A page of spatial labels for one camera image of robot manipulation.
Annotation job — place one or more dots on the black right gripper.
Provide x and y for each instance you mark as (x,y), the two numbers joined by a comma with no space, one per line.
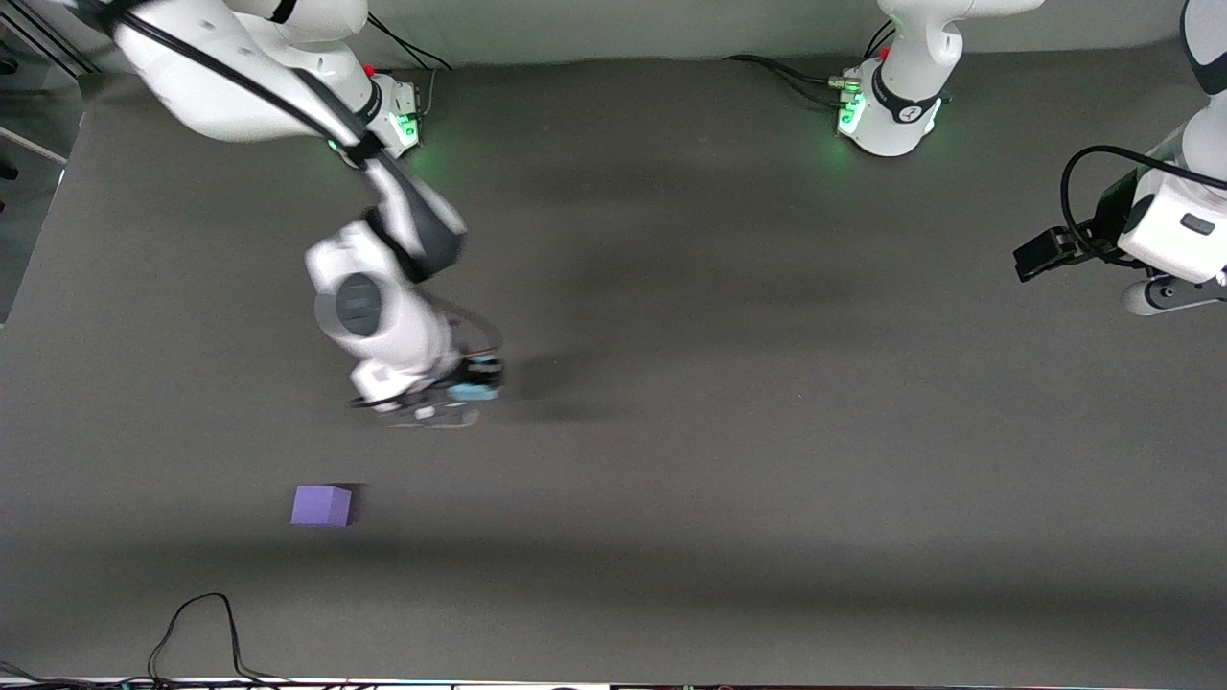
(472,374)

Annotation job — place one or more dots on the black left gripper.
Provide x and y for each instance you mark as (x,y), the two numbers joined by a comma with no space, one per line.
(1096,236)

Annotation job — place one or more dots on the light blue foam block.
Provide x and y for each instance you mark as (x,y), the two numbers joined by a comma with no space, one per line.
(473,392)

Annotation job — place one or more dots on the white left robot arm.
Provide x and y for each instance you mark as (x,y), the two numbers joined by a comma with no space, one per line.
(906,86)

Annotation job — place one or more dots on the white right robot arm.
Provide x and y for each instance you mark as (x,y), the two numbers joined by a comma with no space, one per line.
(383,297)

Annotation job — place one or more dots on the purple foam block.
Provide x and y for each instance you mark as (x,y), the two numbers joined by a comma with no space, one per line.
(320,506)

